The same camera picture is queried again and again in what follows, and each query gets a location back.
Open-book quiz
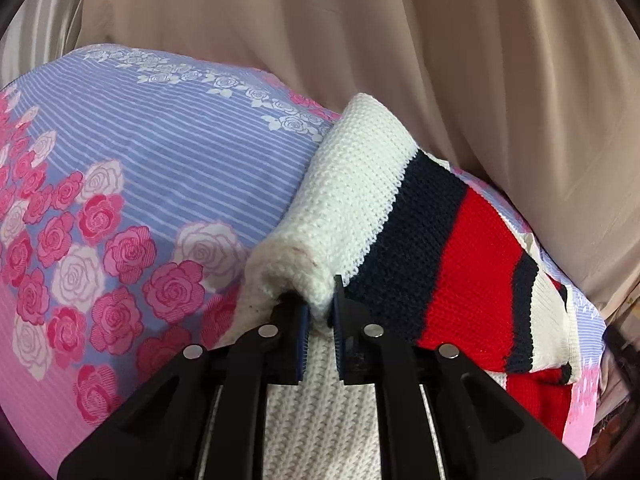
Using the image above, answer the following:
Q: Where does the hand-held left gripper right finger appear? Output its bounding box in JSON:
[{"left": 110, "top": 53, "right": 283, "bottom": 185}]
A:
[{"left": 332, "top": 275, "right": 586, "bottom": 480}]

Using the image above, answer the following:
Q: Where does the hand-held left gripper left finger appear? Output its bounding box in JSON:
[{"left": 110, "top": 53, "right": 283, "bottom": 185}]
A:
[{"left": 57, "top": 292, "right": 311, "bottom": 480}]

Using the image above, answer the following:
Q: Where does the white navy red knitted sweater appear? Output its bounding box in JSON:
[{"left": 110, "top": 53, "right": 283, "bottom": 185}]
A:
[{"left": 235, "top": 92, "right": 583, "bottom": 480}]

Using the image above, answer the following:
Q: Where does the floral pink blue bed sheet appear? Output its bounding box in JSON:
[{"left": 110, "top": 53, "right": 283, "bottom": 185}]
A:
[{"left": 0, "top": 42, "right": 608, "bottom": 480}]

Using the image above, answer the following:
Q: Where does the beige curtain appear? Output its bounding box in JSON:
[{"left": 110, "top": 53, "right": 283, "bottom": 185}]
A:
[{"left": 75, "top": 0, "right": 640, "bottom": 321}]

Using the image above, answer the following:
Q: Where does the grey satin curtain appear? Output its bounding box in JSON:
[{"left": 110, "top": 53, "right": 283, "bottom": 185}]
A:
[{"left": 0, "top": 0, "right": 96, "bottom": 88}]

